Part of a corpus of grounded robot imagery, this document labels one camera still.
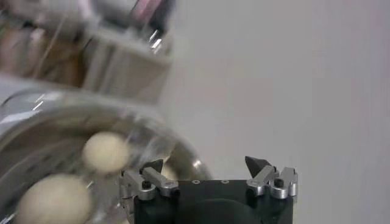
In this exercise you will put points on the black laptop on rounded desk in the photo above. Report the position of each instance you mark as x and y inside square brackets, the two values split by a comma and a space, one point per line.
[152, 12]

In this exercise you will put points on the perforated steel steamer basket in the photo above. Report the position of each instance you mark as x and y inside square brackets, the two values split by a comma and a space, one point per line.
[158, 149]

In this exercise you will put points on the white rounded side desk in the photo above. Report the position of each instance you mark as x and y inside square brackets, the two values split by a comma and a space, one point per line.
[134, 76]

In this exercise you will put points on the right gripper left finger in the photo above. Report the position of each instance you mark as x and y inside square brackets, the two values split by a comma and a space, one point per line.
[146, 184]

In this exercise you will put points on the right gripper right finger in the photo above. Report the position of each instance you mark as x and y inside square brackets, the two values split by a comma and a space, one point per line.
[283, 184]

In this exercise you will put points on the white steamed baozi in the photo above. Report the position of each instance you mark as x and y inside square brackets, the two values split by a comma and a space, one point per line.
[55, 201]
[105, 152]

